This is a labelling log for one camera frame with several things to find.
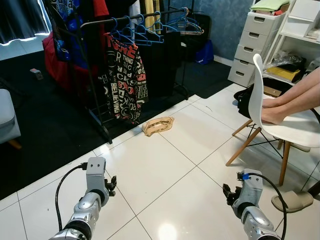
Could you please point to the yellow flat box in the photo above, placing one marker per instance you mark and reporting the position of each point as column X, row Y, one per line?
column 282, row 74

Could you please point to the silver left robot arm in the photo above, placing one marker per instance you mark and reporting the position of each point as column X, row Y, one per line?
column 85, row 207

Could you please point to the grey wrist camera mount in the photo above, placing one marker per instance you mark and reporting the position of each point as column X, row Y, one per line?
column 95, row 172
column 252, row 187

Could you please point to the black hanging garment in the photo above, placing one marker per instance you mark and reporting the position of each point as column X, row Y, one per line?
column 165, row 60

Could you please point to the blue printed hanging garment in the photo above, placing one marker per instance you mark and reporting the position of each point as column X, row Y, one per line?
column 67, row 35

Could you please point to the small grey device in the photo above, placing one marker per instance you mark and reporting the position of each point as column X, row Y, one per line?
column 36, row 74

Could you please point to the white chair wooden legs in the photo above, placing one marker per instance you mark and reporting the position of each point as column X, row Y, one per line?
column 300, row 132

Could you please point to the white shelf unit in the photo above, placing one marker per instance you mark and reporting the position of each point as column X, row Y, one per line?
column 300, row 30

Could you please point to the black bag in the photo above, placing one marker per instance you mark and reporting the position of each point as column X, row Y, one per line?
column 245, row 102

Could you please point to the beige slipper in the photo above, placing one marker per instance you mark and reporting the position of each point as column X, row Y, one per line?
column 292, row 201

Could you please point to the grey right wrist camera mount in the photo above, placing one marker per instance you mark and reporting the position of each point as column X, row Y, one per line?
column 252, row 187

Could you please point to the blue bag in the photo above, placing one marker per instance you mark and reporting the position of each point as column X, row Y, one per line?
column 205, row 52

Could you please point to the beige cap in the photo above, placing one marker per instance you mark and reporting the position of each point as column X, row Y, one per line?
column 157, row 126

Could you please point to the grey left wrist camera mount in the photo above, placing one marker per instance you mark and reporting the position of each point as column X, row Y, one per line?
column 95, row 172

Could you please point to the white drawer unit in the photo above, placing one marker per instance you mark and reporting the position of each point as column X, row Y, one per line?
column 250, row 47

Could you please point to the person bare legs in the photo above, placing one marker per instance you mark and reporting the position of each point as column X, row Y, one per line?
column 295, row 97

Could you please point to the black curtain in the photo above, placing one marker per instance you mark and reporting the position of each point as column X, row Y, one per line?
column 22, row 20

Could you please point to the black red lettered shirt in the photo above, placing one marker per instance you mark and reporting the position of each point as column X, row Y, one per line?
column 122, row 80

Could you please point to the black metal clothes rack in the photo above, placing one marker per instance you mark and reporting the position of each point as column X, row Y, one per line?
column 93, row 75

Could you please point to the green folded cloth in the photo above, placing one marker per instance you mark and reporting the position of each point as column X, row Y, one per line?
column 270, row 5

